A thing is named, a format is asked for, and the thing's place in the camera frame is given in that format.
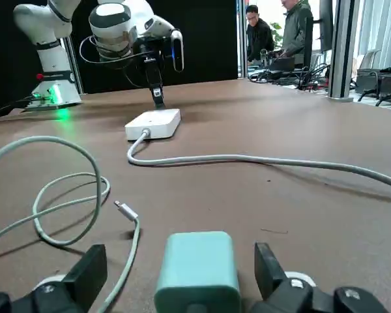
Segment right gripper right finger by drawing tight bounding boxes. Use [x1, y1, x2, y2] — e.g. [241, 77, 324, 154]
[247, 241, 391, 313]

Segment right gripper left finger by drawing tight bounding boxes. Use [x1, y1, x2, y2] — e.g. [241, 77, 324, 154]
[0, 243, 108, 313]

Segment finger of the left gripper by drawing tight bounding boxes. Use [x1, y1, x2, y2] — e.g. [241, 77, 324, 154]
[144, 58, 166, 110]

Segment white power strip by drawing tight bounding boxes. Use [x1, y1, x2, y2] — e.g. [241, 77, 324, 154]
[124, 109, 182, 142]

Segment pale mint phone charger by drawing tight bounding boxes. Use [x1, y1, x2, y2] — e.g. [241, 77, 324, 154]
[153, 231, 241, 313]

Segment person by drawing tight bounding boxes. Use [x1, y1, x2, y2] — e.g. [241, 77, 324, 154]
[246, 5, 276, 63]
[280, 0, 315, 68]

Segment green potted plant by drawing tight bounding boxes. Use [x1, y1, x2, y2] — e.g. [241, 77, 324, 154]
[269, 22, 285, 50]

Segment black monitor screen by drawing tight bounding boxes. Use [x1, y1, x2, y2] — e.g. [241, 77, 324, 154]
[319, 0, 334, 53]

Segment grey vertical blinds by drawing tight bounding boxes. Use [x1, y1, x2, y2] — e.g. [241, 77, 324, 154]
[358, 0, 391, 71]

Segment thin white charger cable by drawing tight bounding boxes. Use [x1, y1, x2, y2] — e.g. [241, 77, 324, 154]
[0, 136, 141, 313]

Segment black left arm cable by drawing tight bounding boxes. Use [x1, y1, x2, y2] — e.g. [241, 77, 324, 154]
[79, 35, 151, 89]

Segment white power strip cable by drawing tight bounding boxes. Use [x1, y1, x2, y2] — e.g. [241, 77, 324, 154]
[126, 128, 391, 192]

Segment black base power cable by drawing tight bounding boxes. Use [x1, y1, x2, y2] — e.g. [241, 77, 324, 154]
[0, 94, 33, 121]

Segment grey metal frame post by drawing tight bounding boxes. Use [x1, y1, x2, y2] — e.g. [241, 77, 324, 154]
[328, 0, 360, 102]

